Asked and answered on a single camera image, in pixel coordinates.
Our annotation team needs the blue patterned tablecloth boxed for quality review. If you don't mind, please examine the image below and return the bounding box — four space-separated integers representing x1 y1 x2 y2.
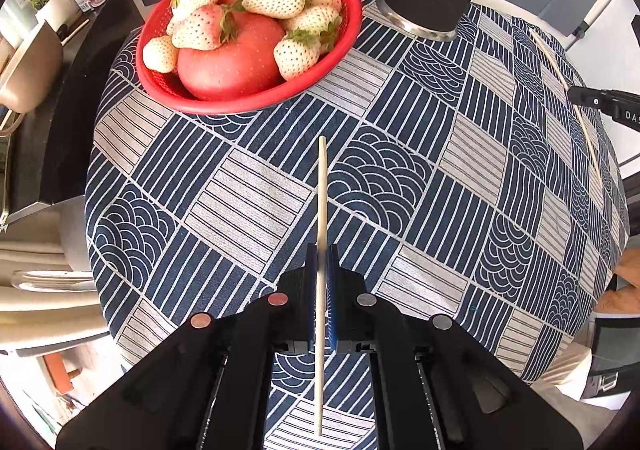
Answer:
83 0 632 450

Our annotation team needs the right hand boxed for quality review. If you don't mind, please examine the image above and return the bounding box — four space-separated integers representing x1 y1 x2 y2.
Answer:
594 249 640 316

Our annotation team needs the beige mug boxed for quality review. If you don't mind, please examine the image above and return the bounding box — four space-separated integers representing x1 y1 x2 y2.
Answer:
1 21 63 137

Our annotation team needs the small potted plant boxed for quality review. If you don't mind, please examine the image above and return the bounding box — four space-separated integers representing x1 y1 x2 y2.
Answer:
29 0 81 32

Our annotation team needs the red fruit basket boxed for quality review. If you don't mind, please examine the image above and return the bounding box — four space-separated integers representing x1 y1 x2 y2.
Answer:
136 0 362 114

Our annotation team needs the black side shelf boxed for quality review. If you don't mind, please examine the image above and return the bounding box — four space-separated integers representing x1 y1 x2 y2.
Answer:
8 0 143 223

